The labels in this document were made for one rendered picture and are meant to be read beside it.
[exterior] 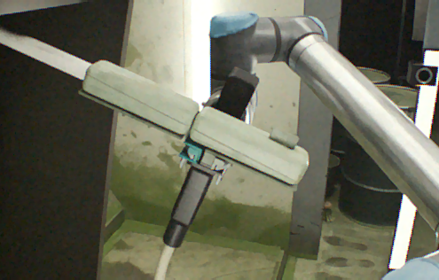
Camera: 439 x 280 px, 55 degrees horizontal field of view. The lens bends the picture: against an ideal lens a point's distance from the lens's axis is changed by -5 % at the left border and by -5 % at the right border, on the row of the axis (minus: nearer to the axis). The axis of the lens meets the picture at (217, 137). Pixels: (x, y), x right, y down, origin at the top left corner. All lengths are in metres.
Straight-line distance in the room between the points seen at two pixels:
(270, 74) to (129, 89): 1.86
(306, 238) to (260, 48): 2.02
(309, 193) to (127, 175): 1.15
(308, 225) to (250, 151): 2.16
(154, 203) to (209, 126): 2.38
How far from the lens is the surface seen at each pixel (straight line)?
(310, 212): 2.65
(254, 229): 2.78
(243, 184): 2.65
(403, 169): 0.67
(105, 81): 0.58
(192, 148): 0.57
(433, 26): 1.52
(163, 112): 0.56
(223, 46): 0.82
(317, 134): 2.45
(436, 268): 0.51
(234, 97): 0.68
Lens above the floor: 1.64
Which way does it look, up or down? 21 degrees down
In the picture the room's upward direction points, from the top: straight up
